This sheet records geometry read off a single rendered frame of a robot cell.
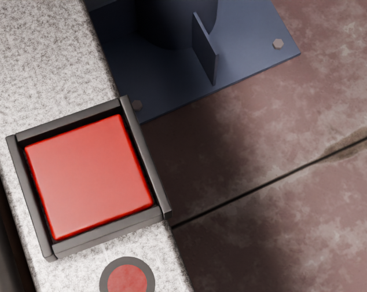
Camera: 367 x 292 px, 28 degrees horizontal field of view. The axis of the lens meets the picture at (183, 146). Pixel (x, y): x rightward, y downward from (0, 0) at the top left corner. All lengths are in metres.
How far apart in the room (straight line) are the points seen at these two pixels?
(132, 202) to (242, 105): 1.04
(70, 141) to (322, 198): 1.01
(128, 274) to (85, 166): 0.07
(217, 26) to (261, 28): 0.09
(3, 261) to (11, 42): 0.14
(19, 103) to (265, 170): 0.98
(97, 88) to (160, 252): 0.11
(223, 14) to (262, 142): 0.28
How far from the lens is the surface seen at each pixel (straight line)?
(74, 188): 0.42
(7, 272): 0.43
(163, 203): 0.41
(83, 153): 0.42
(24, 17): 0.48
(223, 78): 1.44
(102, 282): 0.42
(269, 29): 1.50
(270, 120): 1.43
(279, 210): 1.38
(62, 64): 0.46
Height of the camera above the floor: 1.33
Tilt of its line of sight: 71 degrees down
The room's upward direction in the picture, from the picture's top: straight up
